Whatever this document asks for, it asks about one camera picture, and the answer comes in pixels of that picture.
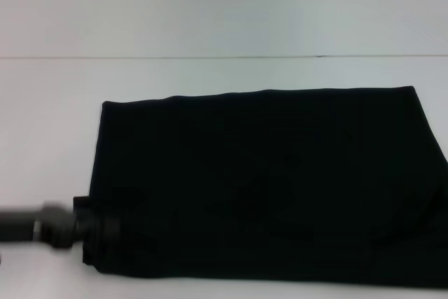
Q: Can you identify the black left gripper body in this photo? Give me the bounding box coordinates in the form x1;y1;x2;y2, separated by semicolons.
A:
0;202;76;251

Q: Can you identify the black t-shirt with FREE print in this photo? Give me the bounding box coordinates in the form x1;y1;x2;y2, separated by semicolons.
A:
72;85;448;281

